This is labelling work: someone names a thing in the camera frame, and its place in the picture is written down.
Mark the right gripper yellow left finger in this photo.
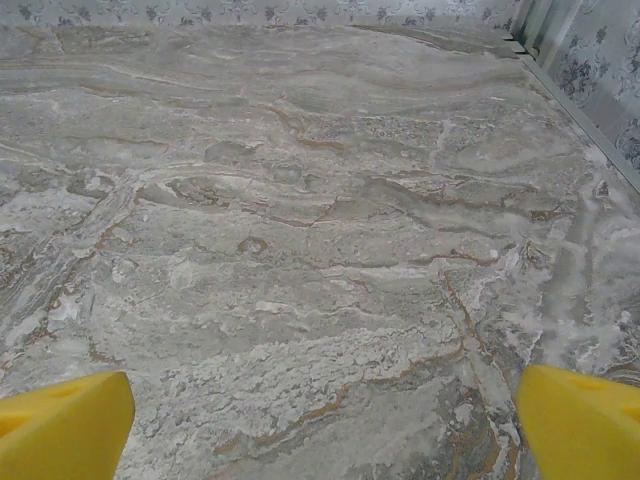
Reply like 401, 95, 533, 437
0, 370, 136, 480

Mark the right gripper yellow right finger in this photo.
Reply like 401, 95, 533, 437
515, 364, 640, 480

